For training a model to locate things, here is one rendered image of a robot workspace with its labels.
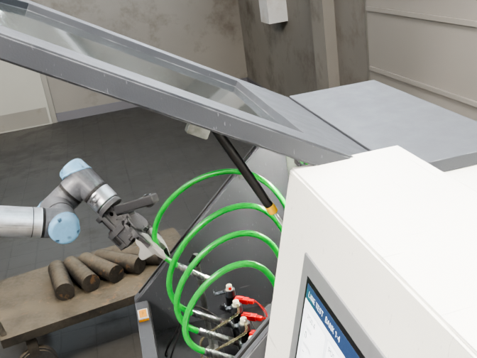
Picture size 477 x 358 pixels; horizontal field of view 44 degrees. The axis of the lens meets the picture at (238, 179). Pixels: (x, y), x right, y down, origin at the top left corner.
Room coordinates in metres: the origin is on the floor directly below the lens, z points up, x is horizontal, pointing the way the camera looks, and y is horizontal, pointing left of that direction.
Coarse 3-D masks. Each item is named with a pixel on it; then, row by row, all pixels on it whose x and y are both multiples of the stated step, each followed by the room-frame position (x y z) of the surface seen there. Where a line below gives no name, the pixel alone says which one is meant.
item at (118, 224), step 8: (112, 200) 1.47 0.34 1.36; (120, 200) 1.50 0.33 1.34; (104, 208) 1.45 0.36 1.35; (112, 208) 1.47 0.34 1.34; (104, 216) 1.47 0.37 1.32; (112, 216) 1.47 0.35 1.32; (120, 216) 1.46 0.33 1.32; (128, 216) 1.45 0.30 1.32; (136, 216) 1.47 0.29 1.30; (104, 224) 1.48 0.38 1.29; (112, 224) 1.46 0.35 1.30; (120, 224) 1.43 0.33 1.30; (128, 224) 1.43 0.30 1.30; (136, 224) 1.43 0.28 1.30; (144, 224) 1.46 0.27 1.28; (112, 232) 1.44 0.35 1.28; (120, 232) 1.44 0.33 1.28; (128, 232) 1.43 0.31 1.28; (112, 240) 1.43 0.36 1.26; (120, 240) 1.43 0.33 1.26; (128, 240) 1.42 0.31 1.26; (120, 248) 1.42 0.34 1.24
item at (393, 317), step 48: (288, 192) 1.02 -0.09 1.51; (336, 192) 0.89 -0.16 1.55; (384, 192) 0.86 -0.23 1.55; (432, 192) 0.84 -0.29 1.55; (288, 240) 0.98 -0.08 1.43; (336, 240) 0.79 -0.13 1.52; (384, 240) 0.71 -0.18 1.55; (432, 240) 0.69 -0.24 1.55; (288, 288) 0.94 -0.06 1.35; (336, 288) 0.76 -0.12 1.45; (384, 288) 0.64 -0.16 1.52; (432, 288) 0.58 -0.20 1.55; (288, 336) 0.91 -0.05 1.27; (384, 336) 0.62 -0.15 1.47; (432, 336) 0.53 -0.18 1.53
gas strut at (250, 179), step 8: (216, 136) 1.02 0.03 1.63; (224, 136) 1.03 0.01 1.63; (224, 144) 1.03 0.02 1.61; (232, 152) 1.03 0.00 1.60; (232, 160) 1.03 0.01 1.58; (240, 160) 1.03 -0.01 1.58; (240, 168) 1.03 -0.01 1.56; (248, 168) 1.04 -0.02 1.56; (248, 176) 1.04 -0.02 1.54; (248, 184) 1.04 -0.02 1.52; (256, 184) 1.04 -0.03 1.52; (256, 192) 1.04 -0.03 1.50; (264, 192) 1.05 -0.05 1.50; (264, 200) 1.04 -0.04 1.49; (272, 208) 1.05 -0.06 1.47; (280, 224) 1.06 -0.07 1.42
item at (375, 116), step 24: (312, 96) 1.71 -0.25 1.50; (336, 96) 1.68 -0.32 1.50; (360, 96) 1.64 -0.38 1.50; (384, 96) 1.60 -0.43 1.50; (408, 96) 1.57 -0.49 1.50; (336, 120) 1.44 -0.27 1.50; (360, 120) 1.41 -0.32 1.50; (384, 120) 1.39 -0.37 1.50; (408, 120) 1.36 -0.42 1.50; (432, 120) 1.33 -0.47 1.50; (456, 120) 1.31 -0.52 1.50; (360, 144) 1.25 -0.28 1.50; (384, 144) 1.22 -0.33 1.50; (408, 144) 1.20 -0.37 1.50; (432, 144) 1.18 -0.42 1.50; (456, 144) 1.16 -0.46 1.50; (456, 168) 1.10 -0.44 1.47
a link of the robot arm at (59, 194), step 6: (60, 186) 1.49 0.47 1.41; (54, 192) 1.49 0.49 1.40; (60, 192) 1.48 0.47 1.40; (66, 192) 1.48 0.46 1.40; (48, 198) 1.48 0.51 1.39; (54, 198) 1.46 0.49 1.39; (60, 198) 1.46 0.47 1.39; (66, 198) 1.47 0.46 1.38; (72, 198) 1.48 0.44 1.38; (42, 204) 1.48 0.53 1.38; (48, 204) 1.44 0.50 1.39; (72, 204) 1.48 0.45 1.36; (78, 204) 1.49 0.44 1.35
